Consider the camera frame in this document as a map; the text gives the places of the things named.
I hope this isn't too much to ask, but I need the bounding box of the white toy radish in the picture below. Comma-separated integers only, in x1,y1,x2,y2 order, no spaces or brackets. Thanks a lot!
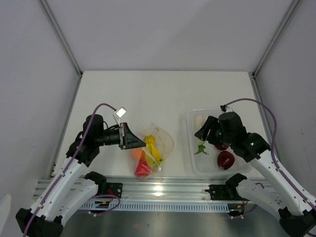
194,116,210,156

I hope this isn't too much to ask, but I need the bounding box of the right aluminium frame post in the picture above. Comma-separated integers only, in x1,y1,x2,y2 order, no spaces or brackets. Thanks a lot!
252,0,303,79

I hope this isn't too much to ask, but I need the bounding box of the dark red toy apple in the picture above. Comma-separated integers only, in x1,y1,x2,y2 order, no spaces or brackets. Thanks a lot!
217,151,236,170

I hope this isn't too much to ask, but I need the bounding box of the left aluminium frame post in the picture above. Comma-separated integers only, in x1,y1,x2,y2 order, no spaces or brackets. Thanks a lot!
38,0,83,78

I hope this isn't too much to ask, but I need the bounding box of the aluminium frame post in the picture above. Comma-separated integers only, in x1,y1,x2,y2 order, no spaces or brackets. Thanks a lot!
38,0,83,78
252,0,303,79

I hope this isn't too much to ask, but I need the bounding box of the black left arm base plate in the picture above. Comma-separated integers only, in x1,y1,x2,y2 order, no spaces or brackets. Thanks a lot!
105,183,123,198

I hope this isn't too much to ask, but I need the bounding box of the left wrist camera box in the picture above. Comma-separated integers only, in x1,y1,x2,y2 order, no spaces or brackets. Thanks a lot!
113,107,126,125

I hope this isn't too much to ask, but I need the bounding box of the orange toy orange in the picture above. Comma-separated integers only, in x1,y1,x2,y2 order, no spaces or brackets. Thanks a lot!
130,148,145,160

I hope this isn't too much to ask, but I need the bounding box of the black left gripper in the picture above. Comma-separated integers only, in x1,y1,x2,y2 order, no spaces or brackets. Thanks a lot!
95,122,146,150

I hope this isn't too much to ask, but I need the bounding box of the red toy tomato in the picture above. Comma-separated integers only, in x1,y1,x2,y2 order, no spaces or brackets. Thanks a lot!
134,160,152,178

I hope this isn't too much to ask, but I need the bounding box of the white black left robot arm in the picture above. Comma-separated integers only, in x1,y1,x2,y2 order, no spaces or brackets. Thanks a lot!
16,114,146,237

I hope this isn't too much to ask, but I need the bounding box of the yellow toy banana bunch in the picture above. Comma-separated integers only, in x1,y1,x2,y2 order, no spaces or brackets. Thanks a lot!
144,135,162,168

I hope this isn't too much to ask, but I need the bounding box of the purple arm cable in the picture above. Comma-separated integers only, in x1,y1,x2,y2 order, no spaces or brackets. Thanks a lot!
220,98,316,237
23,103,117,237

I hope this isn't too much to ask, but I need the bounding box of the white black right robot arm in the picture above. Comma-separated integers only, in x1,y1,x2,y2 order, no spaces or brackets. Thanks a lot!
195,112,316,237

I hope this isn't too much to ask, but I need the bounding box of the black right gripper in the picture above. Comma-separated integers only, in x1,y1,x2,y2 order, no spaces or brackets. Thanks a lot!
195,116,234,147

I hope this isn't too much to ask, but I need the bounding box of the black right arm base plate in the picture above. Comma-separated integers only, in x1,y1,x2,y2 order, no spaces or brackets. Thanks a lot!
204,184,247,201

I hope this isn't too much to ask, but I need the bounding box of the silver aluminium front rail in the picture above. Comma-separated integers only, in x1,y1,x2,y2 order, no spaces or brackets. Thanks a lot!
107,176,228,202

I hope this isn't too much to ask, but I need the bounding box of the white slotted cable duct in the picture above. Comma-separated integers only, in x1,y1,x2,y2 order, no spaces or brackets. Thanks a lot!
79,201,229,212

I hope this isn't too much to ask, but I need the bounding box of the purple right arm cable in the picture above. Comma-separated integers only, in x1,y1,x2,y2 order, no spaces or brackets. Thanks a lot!
220,98,316,237

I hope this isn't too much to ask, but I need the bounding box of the clear zip top bag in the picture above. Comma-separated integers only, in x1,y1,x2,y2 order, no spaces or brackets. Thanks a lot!
129,123,174,179

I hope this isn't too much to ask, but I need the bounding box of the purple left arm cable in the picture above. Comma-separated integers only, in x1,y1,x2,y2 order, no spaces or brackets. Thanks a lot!
23,103,117,237

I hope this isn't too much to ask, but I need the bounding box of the white perforated plastic basket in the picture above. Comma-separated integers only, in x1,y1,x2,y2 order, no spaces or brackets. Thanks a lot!
186,109,252,177

